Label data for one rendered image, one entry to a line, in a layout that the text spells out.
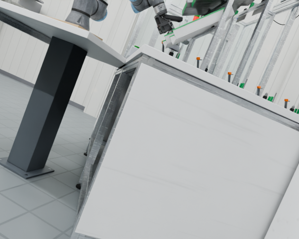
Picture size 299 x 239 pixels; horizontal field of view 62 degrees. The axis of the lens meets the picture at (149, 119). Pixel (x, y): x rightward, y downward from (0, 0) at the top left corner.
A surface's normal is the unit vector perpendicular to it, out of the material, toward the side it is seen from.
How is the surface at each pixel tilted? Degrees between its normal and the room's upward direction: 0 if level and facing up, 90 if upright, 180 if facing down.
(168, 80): 90
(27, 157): 90
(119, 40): 90
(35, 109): 90
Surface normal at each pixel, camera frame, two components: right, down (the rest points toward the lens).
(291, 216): -0.91, -0.35
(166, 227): 0.18, 0.15
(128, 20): -0.27, -0.03
